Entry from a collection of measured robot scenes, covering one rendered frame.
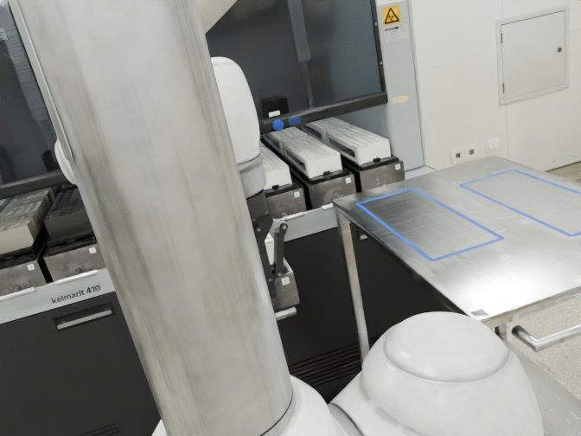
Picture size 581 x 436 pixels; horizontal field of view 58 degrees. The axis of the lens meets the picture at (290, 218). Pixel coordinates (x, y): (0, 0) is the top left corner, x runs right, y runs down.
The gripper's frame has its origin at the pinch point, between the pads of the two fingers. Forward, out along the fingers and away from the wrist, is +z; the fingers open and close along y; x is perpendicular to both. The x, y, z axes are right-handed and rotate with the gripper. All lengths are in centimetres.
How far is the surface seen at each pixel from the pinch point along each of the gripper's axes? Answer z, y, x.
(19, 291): 5, 54, -48
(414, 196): -1.8, -40.4, -21.5
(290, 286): 2.4, -5.8, -6.1
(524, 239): -1.8, -45.3, 9.6
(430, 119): 22, -126, -172
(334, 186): 1, -31, -52
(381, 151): -4, -48, -55
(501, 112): 28, -169, -172
